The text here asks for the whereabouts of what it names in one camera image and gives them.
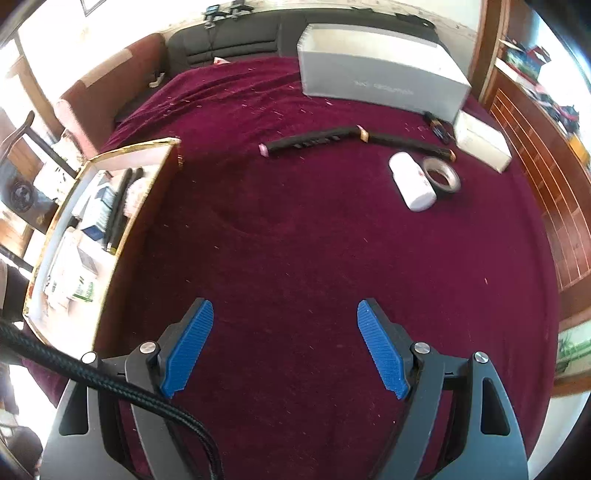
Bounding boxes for maroon armchair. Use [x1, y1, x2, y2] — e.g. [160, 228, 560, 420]
[54, 33, 166, 158]

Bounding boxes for pink plush toy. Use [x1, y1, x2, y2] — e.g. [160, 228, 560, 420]
[123, 177, 148, 219]

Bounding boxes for maroon bed cover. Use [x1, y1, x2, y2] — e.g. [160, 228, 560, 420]
[20, 56, 562, 480]

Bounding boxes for white gold-edged tray box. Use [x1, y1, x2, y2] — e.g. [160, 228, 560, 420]
[23, 137, 182, 358]

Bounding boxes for black leather sofa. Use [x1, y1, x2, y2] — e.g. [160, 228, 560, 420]
[167, 8, 442, 77]

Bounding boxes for blue white medicine box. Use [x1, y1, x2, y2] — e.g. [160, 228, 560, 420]
[79, 184, 115, 241]

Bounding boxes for grey cardboard box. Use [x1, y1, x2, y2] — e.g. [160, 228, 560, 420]
[297, 23, 471, 123]

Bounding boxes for black braided cable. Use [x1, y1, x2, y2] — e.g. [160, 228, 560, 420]
[0, 318, 226, 480]

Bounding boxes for small dark pen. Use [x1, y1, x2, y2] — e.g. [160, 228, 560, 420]
[423, 111, 455, 145]

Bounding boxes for black marker tan cap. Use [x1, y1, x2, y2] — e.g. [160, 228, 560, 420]
[360, 128, 457, 162]

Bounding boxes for black marker yellow cap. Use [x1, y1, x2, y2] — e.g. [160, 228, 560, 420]
[107, 167, 144, 254]

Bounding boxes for black tape roll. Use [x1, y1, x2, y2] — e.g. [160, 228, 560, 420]
[421, 157, 462, 198]

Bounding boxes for small white carton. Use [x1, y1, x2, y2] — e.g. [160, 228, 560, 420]
[454, 110, 512, 173]

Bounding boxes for white pill bottle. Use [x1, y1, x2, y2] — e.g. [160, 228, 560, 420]
[388, 152, 437, 212]

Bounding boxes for wooden chair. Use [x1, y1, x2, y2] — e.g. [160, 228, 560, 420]
[1, 112, 79, 272]

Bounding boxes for black marker purple caps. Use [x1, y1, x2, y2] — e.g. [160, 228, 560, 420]
[103, 168, 132, 251]

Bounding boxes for black marker pink cap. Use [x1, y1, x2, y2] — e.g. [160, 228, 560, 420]
[259, 126, 366, 158]

